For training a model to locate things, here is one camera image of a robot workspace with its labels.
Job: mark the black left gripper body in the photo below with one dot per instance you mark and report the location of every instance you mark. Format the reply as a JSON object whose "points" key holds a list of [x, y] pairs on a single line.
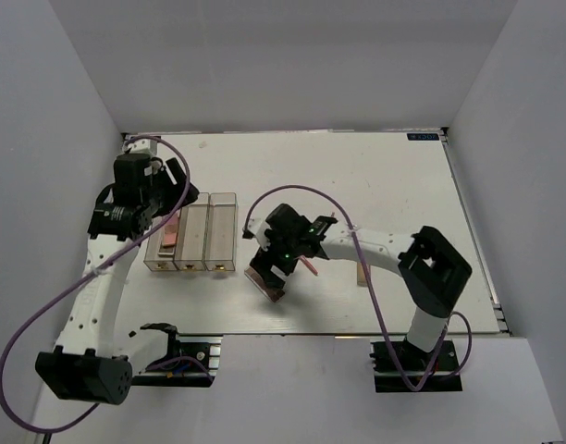
{"points": [[164, 196]]}

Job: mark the pink blush palette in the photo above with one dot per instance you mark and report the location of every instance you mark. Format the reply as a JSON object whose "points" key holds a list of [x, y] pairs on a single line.
{"points": [[170, 233]]}

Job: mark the right clear organizer bin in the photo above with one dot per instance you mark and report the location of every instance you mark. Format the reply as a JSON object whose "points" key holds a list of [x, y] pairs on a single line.
{"points": [[221, 241]]}

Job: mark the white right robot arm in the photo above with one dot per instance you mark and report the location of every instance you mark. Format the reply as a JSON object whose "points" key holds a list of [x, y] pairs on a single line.
{"points": [[434, 272]]}

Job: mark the mauve eyeshadow palette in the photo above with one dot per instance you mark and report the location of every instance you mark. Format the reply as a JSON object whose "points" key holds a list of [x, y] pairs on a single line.
{"points": [[271, 294]]}

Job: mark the tall foundation bottle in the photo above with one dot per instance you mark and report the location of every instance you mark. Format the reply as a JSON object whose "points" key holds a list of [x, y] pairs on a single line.
{"points": [[360, 276]]}

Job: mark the middle clear organizer bin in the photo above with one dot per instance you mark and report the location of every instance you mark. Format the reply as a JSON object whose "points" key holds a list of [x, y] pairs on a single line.
{"points": [[191, 236]]}

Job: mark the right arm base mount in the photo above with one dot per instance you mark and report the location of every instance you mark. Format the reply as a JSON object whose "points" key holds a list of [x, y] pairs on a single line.
{"points": [[388, 380]]}

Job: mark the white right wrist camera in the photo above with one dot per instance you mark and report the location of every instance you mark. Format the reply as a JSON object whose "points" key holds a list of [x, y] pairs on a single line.
{"points": [[256, 229]]}

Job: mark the brown eyeshadow palette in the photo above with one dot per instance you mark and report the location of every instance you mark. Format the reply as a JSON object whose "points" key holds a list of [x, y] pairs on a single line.
{"points": [[164, 251]]}

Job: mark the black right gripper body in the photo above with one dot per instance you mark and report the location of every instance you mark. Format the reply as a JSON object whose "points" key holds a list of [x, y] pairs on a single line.
{"points": [[282, 253]]}

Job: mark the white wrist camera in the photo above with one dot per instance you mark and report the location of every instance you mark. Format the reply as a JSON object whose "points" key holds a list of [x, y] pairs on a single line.
{"points": [[256, 229], [141, 146]]}

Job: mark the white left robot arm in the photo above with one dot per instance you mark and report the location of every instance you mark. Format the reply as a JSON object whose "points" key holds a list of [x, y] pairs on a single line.
{"points": [[84, 364]]}

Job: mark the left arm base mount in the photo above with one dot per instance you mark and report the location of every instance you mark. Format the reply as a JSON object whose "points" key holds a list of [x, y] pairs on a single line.
{"points": [[193, 364]]}

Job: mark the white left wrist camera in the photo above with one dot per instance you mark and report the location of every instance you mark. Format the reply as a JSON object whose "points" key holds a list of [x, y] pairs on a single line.
{"points": [[141, 146]]}

